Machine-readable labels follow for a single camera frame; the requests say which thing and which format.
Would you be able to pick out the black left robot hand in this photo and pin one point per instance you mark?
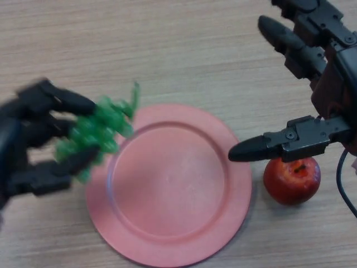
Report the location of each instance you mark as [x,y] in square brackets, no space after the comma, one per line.
[25,139]

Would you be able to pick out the pink round plate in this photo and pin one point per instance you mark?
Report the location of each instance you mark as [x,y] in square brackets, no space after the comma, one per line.
[173,195]

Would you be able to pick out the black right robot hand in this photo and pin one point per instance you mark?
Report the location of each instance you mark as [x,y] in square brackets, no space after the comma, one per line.
[337,78]

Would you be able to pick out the red apple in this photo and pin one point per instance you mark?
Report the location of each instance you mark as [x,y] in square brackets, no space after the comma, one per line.
[293,181]

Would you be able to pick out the green grapes bunch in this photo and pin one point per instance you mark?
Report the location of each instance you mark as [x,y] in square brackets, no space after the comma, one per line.
[94,134]

